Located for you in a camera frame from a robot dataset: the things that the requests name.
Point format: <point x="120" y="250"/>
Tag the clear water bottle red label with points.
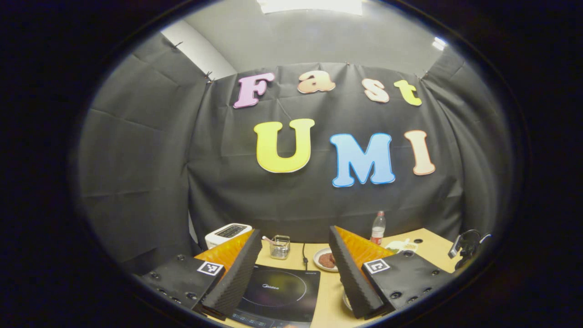
<point x="378" y="230"/>

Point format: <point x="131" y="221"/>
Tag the small ceiling light panel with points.
<point x="439" y="43"/>

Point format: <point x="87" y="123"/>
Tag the black backdrop cloth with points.
<point x="319" y="200"/>

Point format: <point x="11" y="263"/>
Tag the small white plate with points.
<point x="324" y="260"/>

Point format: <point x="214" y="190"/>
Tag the large ceiling light panel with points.
<point x="309" y="5"/>

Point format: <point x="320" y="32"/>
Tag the pink striped stick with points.
<point x="268" y="239"/>

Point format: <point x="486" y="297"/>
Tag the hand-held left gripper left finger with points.
<point x="239" y="278"/>

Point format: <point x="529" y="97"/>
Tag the white divided dish of beans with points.
<point x="403" y="247"/>

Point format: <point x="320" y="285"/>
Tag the white toaster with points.
<point x="227" y="232"/>

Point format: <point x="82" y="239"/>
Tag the black induction cooktop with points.
<point x="282" y="291"/>

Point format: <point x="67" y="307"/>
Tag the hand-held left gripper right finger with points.
<point x="353" y="282"/>

